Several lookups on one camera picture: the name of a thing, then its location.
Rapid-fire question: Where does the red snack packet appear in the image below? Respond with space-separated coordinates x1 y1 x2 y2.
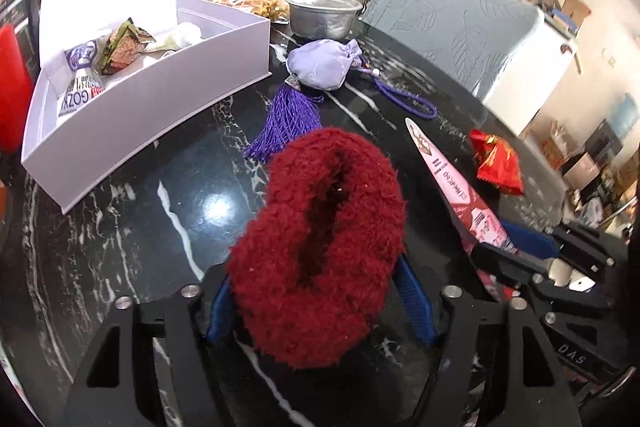
469 129 525 195

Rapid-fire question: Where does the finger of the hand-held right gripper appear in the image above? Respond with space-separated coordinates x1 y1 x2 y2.
470 243 618 313
500 219 630 280

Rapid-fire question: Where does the metal bowl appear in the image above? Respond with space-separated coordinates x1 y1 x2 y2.
284 0 363 40

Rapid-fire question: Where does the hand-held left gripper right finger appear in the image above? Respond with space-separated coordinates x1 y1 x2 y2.
395 254 583 427

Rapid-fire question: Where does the white cabinet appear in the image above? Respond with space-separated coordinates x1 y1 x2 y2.
482 12 578 138

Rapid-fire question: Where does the purple and white packet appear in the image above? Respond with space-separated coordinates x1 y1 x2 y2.
56 41 105 128

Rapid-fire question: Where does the cardboard box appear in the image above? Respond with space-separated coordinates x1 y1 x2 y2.
560 0 592 28

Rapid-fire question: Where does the white gift box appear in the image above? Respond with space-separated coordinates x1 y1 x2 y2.
21 0 273 215

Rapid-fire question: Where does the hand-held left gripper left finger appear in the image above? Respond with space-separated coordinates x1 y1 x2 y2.
60 264 236 427

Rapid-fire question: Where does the dark red fuzzy sock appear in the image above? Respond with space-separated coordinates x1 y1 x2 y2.
225 127 408 370

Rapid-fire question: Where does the grey leaf-pattern chair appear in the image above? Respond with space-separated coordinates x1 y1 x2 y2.
361 0 543 100

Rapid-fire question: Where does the gold brown snack packet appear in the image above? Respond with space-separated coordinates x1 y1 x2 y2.
95 18 156 76

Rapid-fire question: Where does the red canister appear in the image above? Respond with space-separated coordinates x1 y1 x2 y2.
0 25 36 152

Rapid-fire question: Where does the pink snack packet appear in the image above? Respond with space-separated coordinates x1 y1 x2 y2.
405 118 522 258

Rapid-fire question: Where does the lavender sachet with purple tassel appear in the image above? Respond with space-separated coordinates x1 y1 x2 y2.
244 39 438 164

